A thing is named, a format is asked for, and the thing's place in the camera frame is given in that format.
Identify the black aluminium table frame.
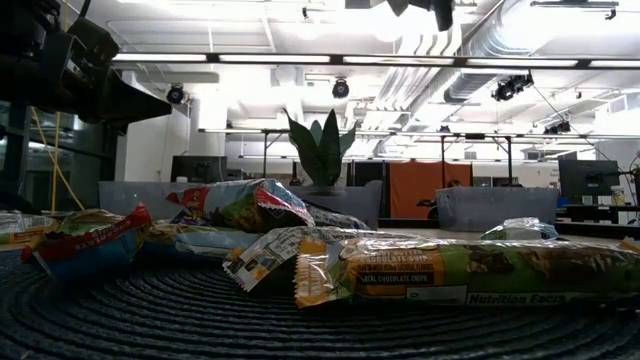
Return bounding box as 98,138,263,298
0,97,31,214

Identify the round dark woven placemat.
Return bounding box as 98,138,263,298
0,247,640,360

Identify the purple Chewy granola bar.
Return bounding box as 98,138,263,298
142,222,264,264
302,203,372,232

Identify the person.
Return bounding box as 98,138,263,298
417,178,465,221

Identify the black computer monitor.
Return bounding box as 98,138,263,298
558,159,621,204
170,155,228,184

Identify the black metal frame table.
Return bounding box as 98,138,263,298
259,128,515,190

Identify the black ceiling spotlight cluster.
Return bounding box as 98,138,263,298
543,120,573,136
490,72,535,103

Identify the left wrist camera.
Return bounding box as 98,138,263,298
66,17,121,69

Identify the yellow power cable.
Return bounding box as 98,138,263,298
29,107,87,215

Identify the overhead frame light bar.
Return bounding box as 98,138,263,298
112,52,640,70

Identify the orange partition panel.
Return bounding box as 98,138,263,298
389,161,473,220

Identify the black ceiling track fixture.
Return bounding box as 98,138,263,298
529,0,620,21

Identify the black desk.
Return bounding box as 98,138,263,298
554,202,640,239

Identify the clear plastic bin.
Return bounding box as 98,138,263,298
98,180,224,222
435,187,560,233
289,180,384,231

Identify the green snake plant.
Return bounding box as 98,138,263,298
283,107,358,188

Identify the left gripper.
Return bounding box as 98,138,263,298
30,37,174,137

